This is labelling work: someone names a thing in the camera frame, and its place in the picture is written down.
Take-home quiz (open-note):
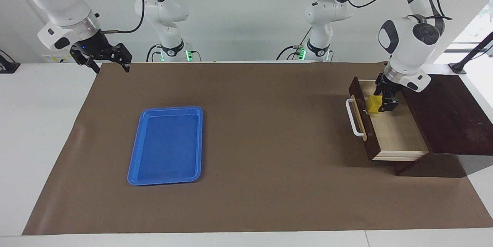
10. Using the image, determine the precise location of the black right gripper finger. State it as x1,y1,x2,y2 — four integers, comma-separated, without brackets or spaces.
111,43,132,73
86,53,102,74

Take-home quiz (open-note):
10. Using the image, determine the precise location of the yellow cube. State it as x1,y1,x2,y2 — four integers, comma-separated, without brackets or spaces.
366,95,384,115

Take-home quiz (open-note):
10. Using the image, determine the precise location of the wooden drawer with white handle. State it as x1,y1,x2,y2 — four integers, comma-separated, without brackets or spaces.
345,77,430,161

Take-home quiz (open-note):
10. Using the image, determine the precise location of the dark wooden drawer cabinet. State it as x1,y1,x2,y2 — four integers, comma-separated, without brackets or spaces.
392,73,493,178

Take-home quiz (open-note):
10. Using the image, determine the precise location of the black clamp stand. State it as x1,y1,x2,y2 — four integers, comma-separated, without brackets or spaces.
448,31,493,74

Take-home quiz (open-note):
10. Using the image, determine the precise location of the blue plastic tray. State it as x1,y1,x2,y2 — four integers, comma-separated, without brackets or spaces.
127,106,203,186

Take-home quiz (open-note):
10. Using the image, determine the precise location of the brown paper table mat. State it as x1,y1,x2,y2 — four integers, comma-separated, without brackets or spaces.
22,61,493,236

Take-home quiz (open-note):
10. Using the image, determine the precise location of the black right base cable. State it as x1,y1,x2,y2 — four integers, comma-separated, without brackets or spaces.
146,44,163,62

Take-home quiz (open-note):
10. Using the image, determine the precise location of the black base cable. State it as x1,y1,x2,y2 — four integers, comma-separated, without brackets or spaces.
275,27,313,61
146,44,163,62

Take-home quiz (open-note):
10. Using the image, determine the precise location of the white wall socket box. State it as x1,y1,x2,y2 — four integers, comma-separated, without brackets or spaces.
42,53,74,64

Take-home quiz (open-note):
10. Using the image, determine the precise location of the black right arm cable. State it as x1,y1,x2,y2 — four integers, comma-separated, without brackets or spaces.
99,0,146,34

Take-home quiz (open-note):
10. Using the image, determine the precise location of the black desk mount base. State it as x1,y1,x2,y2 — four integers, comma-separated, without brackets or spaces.
0,49,21,74

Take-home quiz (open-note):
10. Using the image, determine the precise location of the black left base cable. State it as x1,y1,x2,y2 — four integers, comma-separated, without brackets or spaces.
275,27,313,61

